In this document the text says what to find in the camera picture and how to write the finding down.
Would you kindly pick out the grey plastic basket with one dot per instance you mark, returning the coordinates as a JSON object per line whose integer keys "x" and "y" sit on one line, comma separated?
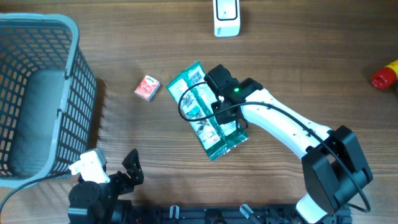
{"x": 48, "y": 94}

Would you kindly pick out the red sriracha sauce bottle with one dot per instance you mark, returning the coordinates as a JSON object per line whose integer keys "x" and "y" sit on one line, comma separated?
{"x": 385, "y": 77}

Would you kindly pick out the green 3M gloves pack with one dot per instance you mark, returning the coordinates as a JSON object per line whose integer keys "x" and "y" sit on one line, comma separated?
{"x": 195, "y": 99}

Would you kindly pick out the white barcode scanner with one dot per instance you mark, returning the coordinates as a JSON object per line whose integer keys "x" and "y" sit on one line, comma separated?
{"x": 227, "y": 18}

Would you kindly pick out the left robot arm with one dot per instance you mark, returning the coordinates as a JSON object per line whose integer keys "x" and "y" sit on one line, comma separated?
{"x": 95, "y": 199}

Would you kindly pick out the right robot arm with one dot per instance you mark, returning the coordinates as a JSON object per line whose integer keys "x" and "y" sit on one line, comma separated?
{"x": 334, "y": 166}

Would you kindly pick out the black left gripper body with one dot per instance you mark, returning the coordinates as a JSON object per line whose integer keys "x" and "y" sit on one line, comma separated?
{"x": 120, "y": 184}

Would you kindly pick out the small red tissue pack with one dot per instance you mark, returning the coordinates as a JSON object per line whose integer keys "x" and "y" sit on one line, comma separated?
{"x": 147, "y": 88}

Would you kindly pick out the black mounting rail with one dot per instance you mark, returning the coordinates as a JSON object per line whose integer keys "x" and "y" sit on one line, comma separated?
{"x": 278, "y": 214}

